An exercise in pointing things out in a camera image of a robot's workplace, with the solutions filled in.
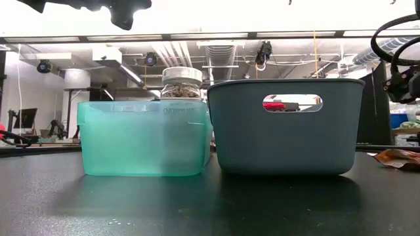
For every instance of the white-lidded clear spice jar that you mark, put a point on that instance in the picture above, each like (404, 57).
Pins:
(182, 77)

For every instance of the orange spice packet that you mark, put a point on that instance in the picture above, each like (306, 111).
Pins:
(397, 159)

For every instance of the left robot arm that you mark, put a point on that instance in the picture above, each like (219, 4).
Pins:
(124, 13)

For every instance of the black background robot arm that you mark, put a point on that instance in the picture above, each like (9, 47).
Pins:
(58, 128)

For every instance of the black hanging ceiling device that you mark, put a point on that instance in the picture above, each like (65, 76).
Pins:
(264, 52)

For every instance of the teal translucent plastic bin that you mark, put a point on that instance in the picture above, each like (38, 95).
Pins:
(124, 141)

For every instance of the black background desk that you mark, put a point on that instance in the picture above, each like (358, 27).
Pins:
(96, 94)

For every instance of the white cylindrical tank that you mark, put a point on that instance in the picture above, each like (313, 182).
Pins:
(77, 78)

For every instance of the black side panel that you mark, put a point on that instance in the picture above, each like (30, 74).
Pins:
(374, 114)

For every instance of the white ceiling light fixture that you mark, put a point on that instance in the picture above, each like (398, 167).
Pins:
(49, 56)

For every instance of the black computer monitor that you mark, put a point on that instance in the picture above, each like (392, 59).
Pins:
(26, 118)

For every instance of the blue storage container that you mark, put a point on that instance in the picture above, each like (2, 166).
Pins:
(398, 120)

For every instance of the red background object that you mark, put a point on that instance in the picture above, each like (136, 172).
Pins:
(2, 127)

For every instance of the grey corrugated ceiling duct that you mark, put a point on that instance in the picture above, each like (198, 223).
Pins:
(220, 57)

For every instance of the round black ceiling camera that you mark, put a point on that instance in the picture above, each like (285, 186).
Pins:
(43, 67)
(150, 59)

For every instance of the black overhead frame beam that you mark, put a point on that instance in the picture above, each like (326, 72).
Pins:
(252, 34)

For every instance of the white box air duct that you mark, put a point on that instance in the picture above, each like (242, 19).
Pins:
(106, 54)

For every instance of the silver flexible air duct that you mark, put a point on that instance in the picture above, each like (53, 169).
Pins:
(362, 58)

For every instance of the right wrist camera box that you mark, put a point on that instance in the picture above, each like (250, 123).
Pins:
(407, 88)

